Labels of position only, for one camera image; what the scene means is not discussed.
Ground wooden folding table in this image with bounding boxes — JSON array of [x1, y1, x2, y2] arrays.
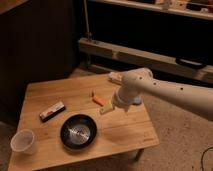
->
[[8, 74, 159, 171]]

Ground black handle on case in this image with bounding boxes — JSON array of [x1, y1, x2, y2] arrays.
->
[[175, 58, 207, 70]]

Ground dark cable on floor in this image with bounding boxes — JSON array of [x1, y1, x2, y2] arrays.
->
[[200, 146, 213, 171]]

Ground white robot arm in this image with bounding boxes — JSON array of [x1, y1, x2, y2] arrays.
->
[[108, 68, 213, 122]]

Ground clear plastic cup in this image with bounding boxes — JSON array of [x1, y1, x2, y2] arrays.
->
[[10, 129, 37, 154]]

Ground orange carrot toy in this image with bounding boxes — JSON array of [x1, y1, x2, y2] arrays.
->
[[92, 93, 106, 106]]

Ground long grey case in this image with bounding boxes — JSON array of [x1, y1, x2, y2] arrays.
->
[[78, 38, 213, 84]]

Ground blue sponge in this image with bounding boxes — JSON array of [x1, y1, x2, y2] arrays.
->
[[133, 96, 142, 105]]

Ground black ceramic bowl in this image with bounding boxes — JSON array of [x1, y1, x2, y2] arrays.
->
[[60, 114, 97, 150]]

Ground metal pole stand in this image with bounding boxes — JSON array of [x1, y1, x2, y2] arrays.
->
[[83, 0, 92, 41]]

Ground wooden shelf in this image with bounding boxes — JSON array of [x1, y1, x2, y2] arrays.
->
[[89, 0, 213, 21]]

